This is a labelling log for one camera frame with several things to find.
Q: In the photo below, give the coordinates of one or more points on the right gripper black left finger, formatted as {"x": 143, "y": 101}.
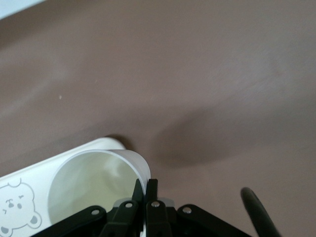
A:
{"x": 123, "y": 219}

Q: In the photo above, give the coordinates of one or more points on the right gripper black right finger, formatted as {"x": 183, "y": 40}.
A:
{"x": 158, "y": 219}

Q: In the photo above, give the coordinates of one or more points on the white IKEA cup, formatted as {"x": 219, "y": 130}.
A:
{"x": 86, "y": 177}

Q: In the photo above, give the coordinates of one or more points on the white bear print tray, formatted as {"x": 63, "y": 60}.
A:
{"x": 24, "y": 177}

